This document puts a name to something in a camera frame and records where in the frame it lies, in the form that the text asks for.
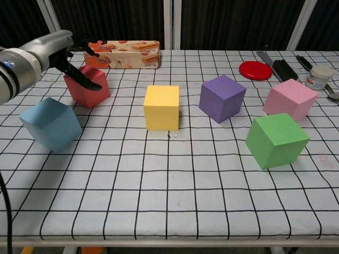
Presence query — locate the red round disc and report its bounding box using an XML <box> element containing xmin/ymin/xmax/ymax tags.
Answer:
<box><xmin>238</xmin><ymin>60</ymin><xmax>273</xmax><ymax>81</ymax></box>

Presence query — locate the pink foam cube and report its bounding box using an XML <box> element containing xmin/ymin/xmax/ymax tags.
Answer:
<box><xmin>262</xmin><ymin>78</ymin><xmax>319</xmax><ymax>122</ymax></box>

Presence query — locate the dark pleated curtain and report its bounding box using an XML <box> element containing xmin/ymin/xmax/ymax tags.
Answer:
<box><xmin>51</xmin><ymin>0</ymin><xmax>165</xmax><ymax>51</ymax></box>
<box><xmin>296</xmin><ymin>0</ymin><xmax>339</xmax><ymax>51</ymax></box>
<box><xmin>180</xmin><ymin>0</ymin><xmax>304</xmax><ymax>51</ymax></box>
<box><xmin>0</xmin><ymin>0</ymin><xmax>58</xmax><ymax>51</ymax></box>

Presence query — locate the purple foam cube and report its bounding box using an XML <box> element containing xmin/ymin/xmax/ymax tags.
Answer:
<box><xmin>199</xmin><ymin>75</ymin><xmax>247</xmax><ymax>124</ymax></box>

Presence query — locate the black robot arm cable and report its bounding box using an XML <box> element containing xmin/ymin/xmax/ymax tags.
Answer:
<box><xmin>0</xmin><ymin>171</ymin><xmax>14</xmax><ymax>254</ymax></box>

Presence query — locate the red foam cube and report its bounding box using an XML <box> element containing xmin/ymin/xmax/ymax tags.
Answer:
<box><xmin>63</xmin><ymin>65</ymin><xmax>111</xmax><ymax>110</ymax></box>

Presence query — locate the light blue foam cube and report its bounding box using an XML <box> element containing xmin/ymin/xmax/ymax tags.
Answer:
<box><xmin>19</xmin><ymin>97</ymin><xmax>83</xmax><ymax>153</ymax></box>

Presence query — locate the yellow foam cube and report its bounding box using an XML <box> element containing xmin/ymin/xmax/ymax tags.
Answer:
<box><xmin>143</xmin><ymin>85</ymin><xmax>181</xmax><ymax>131</ymax></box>

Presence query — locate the small white jar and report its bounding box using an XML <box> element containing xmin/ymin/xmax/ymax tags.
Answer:
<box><xmin>305</xmin><ymin>65</ymin><xmax>334</xmax><ymax>92</ymax></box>

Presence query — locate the orange wafer snack box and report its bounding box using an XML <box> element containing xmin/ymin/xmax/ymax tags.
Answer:
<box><xmin>84</xmin><ymin>40</ymin><xmax>160</xmax><ymax>69</ymax></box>

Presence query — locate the white frame post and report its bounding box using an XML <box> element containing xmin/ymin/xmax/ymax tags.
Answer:
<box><xmin>163</xmin><ymin>0</ymin><xmax>181</xmax><ymax>51</ymax></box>
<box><xmin>287</xmin><ymin>0</ymin><xmax>313</xmax><ymax>51</ymax></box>
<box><xmin>36</xmin><ymin>0</ymin><xmax>66</xmax><ymax>34</ymax></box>

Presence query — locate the green foam cube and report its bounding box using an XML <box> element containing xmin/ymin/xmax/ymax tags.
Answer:
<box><xmin>245</xmin><ymin>113</ymin><xmax>311</xmax><ymax>170</ymax></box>

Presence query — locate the white black-checked tablecloth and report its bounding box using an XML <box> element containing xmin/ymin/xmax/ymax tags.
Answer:
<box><xmin>0</xmin><ymin>49</ymin><xmax>339</xmax><ymax>241</ymax></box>

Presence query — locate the metal spoon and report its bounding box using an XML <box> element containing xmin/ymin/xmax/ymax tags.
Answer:
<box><xmin>324</xmin><ymin>83</ymin><xmax>339</xmax><ymax>101</ymax></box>

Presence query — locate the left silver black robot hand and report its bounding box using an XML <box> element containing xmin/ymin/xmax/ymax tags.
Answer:
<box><xmin>21</xmin><ymin>29</ymin><xmax>103</xmax><ymax>92</ymax></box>

